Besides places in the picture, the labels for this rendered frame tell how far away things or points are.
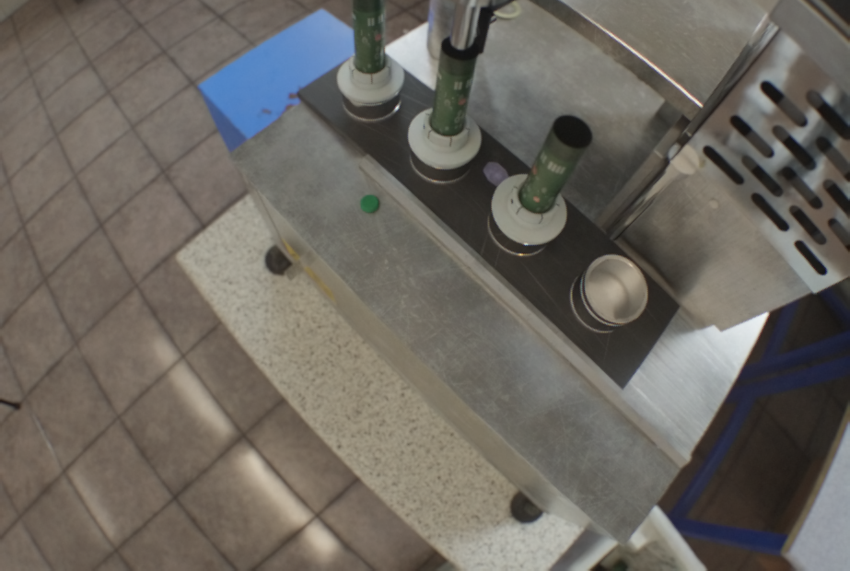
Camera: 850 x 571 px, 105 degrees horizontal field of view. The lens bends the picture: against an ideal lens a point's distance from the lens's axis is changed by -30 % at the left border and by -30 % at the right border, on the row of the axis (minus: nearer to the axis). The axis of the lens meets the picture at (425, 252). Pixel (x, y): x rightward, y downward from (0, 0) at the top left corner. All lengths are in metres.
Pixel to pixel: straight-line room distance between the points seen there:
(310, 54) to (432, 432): 0.95
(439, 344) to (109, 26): 2.70
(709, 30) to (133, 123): 2.08
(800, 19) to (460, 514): 0.68
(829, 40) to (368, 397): 0.66
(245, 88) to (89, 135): 1.24
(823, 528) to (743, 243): 0.84
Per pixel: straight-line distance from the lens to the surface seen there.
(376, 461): 0.69
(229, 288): 0.77
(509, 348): 0.44
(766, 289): 0.43
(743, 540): 1.26
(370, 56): 0.47
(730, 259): 0.42
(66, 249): 2.04
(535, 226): 0.42
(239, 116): 1.15
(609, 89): 0.65
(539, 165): 0.37
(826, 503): 1.14
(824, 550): 1.17
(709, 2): 0.54
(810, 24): 0.29
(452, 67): 0.37
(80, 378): 1.83
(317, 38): 1.30
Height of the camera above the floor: 1.44
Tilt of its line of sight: 67 degrees down
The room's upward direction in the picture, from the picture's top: 10 degrees clockwise
